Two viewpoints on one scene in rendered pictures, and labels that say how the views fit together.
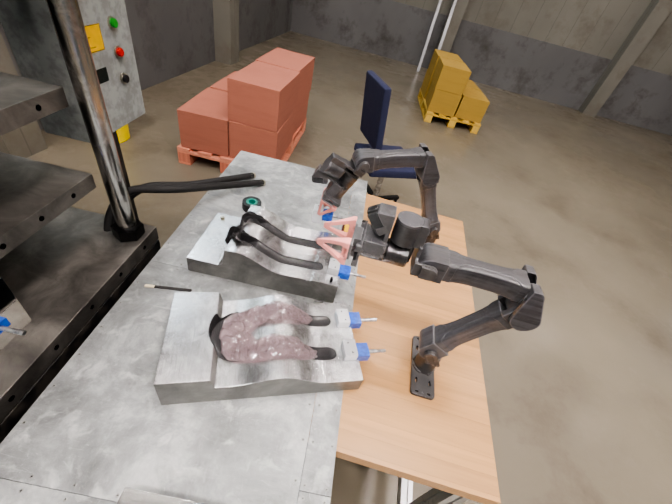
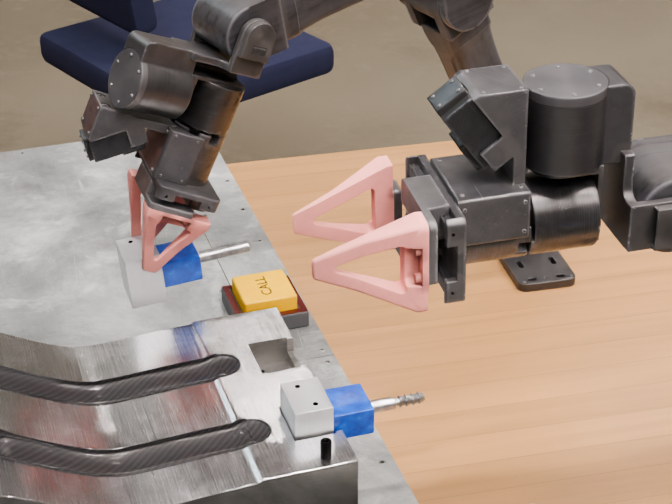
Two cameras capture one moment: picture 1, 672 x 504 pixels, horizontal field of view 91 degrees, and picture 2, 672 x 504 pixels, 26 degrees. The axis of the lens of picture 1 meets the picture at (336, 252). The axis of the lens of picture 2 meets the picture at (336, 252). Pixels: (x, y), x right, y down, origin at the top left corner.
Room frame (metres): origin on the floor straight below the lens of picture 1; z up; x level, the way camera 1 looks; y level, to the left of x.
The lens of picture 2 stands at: (-0.23, 0.25, 1.69)
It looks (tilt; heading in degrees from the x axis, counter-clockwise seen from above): 31 degrees down; 344
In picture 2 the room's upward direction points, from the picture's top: straight up
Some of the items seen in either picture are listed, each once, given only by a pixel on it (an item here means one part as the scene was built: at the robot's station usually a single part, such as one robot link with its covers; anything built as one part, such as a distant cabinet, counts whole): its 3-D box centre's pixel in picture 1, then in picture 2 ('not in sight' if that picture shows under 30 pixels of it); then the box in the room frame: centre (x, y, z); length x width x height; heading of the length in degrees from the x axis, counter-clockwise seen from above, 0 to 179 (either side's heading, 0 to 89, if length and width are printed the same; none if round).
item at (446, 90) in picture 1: (454, 89); not in sight; (6.09, -1.19, 0.40); 1.35 x 0.98 x 0.79; 179
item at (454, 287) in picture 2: (370, 245); (469, 222); (0.59, -0.07, 1.20); 0.10 x 0.07 x 0.07; 178
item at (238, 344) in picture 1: (269, 330); not in sight; (0.50, 0.12, 0.90); 0.26 x 0.18 x 0.08; 110
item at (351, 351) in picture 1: (364, 351); not in sight; (0.54, -0.15, 0.86); 0.13 x 0.05 x 0.05; 110
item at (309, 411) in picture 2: (346, 272); (356, 409); (0.80, -0.05, 0.89); 0.13 x 0.05 x 0.05; 92
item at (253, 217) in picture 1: (277, 240); (65, 406); (0.84, 0.20, 0.92); 0.35 x 0.16 x 0.09; 92
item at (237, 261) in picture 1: (272, 247); (51, 447); (0.85, 0.22, 0.87); 0.50 x 0.26 x 0.14; 92
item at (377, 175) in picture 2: (341, 232); (363, 223); (0.61, 0.00, 1.20); 0.09 x 0.07 x 0.07; 88
